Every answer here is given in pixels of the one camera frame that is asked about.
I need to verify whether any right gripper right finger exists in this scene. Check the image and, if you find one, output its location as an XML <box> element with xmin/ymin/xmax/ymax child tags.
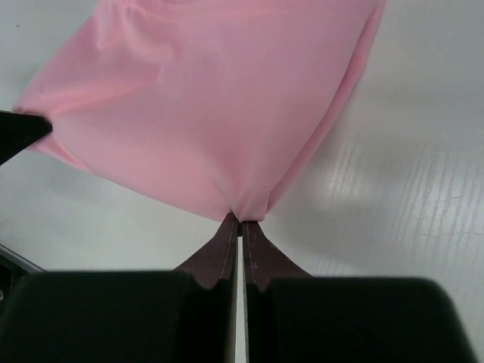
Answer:
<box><xmin>240</xmin><ymin>222</ymin><xmax>476</xmax><ymax>362</ymax></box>

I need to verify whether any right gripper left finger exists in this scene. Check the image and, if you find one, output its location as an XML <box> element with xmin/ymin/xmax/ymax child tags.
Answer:
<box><xmin>1</xmin><ymin>214</ymin><xmax>238</xmax><ymax>362</ymax></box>

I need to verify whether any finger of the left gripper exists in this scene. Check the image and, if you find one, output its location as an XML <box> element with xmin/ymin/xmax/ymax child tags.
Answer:
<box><xmin>0</xmin><ymin>110</ymin><xmax>52</xmax><ymax>165</ymax></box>

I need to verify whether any pink t shirt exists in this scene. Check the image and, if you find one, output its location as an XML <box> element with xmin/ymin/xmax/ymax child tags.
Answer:
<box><xmin>14</xmin><ymin>1</ymin><xmax>385</xmax><ymax>221</ymax></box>

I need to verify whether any aluminium mounting rail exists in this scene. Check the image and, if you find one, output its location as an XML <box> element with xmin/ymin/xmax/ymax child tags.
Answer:
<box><xmin>0</xmin><ymin>245</ymin><xmax>44</xmax><ymax>307</ymax></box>

